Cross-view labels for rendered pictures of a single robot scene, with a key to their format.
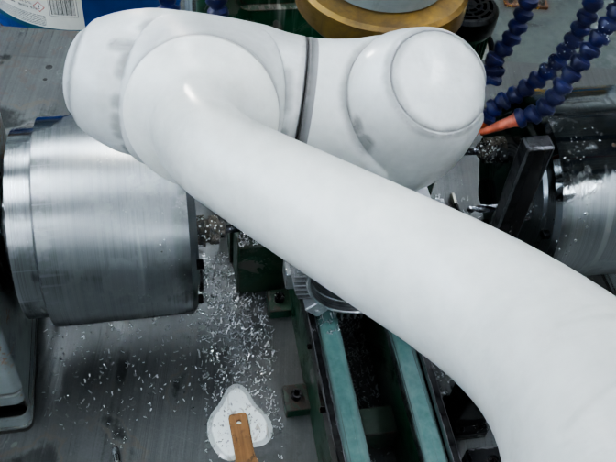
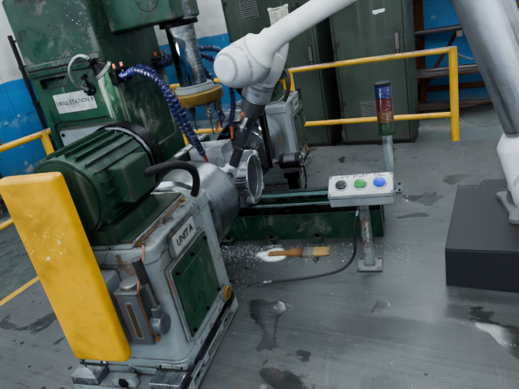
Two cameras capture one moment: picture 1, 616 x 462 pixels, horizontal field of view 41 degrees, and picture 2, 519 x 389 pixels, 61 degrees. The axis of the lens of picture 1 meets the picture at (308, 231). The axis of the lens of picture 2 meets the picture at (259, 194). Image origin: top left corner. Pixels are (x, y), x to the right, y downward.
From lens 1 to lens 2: 114 cm
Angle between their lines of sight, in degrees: 51
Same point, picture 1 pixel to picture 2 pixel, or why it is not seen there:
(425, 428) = (306, 193)
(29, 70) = (27, 308)
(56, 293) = (220, 211)
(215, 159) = (297, 13)
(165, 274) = (232, 189)
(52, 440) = (248, 300)
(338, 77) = not seen: hidden behind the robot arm
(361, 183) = not seen: outside the picture
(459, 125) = not seen: hidden behind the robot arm
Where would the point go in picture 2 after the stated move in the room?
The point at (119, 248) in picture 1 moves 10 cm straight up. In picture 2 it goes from (219, 185) to (211, 152)
